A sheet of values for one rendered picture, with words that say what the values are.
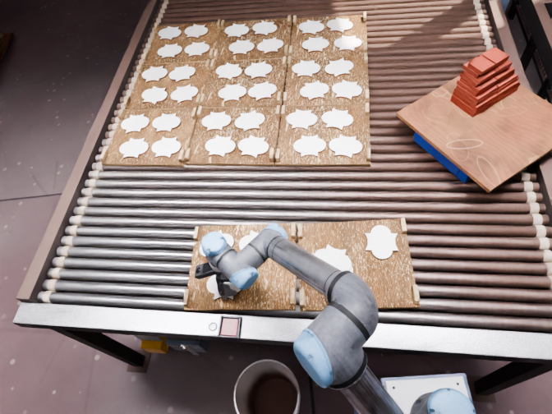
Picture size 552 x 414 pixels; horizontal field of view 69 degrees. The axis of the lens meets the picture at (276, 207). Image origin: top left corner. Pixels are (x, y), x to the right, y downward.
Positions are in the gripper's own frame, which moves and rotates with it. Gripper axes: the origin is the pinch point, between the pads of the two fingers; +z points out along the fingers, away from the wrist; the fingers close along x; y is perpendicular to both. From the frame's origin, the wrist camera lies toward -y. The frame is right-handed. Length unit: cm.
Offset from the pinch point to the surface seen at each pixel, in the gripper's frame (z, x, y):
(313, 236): -1.5, 18.9, 32.9
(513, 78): -26, 78, 114
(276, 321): 1.5, -13.2, 19.4
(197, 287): 1.4, -1.0, -10.6
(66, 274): 7, 6, -67
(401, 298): -3, -6, 63
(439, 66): -4, 112, 97
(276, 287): -0.5, -1.5, 19.1
